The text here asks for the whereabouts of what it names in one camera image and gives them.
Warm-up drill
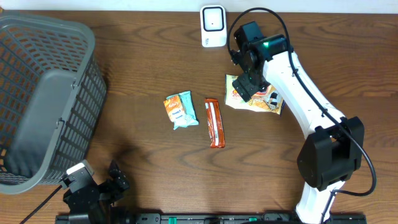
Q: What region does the yellow snack chip bag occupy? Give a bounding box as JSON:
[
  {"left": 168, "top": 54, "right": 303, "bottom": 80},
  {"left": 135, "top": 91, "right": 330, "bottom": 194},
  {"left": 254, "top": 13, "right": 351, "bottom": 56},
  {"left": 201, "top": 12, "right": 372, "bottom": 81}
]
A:
[{"left": 225, "top": 74, "right": 284, "bottom": 114}]

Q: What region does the red orange candy bar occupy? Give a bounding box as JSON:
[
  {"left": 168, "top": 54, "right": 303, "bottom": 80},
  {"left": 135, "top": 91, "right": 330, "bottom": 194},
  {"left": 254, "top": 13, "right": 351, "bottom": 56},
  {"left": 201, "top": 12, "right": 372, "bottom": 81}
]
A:
[{"left": 205, "top": 98, "right": 225, "bottom": 148}]

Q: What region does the teal wet wipes pack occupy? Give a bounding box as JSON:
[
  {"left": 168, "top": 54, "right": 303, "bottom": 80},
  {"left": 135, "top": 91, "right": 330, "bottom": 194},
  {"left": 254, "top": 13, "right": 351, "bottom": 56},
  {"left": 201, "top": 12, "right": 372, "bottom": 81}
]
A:
[{"left": 166, "top": 91, "right": 199, "bottom": 130}]

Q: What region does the small orange tissue pack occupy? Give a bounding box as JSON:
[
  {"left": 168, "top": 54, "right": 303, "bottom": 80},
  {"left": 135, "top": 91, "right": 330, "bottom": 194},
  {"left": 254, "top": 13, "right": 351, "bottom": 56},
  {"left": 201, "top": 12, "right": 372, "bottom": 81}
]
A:
[{"left": 164, "top": 95, "right": 186, "bottom": 122}]

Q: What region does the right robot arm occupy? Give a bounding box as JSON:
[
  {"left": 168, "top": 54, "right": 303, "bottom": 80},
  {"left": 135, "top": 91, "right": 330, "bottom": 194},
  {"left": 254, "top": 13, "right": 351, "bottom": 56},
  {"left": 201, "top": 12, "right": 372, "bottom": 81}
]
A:
[{"left": 233, "top": 22, "right": 364, "bottom": 223}]

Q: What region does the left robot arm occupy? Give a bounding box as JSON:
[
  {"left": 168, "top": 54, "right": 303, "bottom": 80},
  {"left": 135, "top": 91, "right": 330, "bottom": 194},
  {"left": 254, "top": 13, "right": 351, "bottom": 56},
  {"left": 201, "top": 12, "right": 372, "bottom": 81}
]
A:
[{"left": 55, "top": 160, "right": 134, "bottom": 224}]

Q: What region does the white barcode scanner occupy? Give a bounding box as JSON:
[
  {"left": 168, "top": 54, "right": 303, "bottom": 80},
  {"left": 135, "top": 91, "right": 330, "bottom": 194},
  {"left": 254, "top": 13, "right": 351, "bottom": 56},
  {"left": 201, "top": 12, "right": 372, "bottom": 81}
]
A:
[{"left": 200, "top": 5, "right": 227, "bottom": 48}]

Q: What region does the grey plastic shopping basket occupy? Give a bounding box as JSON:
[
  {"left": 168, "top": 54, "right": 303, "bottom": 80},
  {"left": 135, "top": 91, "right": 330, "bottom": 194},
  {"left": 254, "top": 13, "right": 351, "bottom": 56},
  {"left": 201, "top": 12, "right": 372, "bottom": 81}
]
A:
[{"left": 1, "top": 12, "right": 107, "bottom": 195}]

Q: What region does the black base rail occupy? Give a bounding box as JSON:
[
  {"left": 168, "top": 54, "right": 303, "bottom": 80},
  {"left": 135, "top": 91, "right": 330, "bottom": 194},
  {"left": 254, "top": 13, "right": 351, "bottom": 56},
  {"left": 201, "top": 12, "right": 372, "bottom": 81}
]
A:
[{"left": 55, "top": 212, "right": 368, "bottom": 224}]

